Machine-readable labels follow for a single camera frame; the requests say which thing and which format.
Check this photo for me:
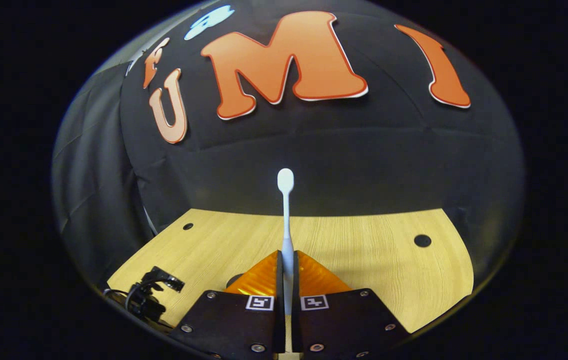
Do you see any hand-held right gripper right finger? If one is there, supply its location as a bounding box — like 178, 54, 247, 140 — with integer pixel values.
292, 250, 411, 358

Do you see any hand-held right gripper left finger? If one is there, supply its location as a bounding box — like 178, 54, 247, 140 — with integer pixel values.
169, 250, 286, 358

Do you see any pale blue toothbrush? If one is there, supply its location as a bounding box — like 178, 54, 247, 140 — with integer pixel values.
277, 168, 296, 317

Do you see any wooden desktop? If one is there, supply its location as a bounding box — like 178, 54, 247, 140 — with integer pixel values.
107, 208, 475, 360

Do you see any black backdrop cloth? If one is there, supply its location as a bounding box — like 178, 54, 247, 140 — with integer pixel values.
53, 0, 527, 301

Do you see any black device with cables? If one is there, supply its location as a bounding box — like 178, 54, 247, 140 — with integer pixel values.
105, 266, 186, 332

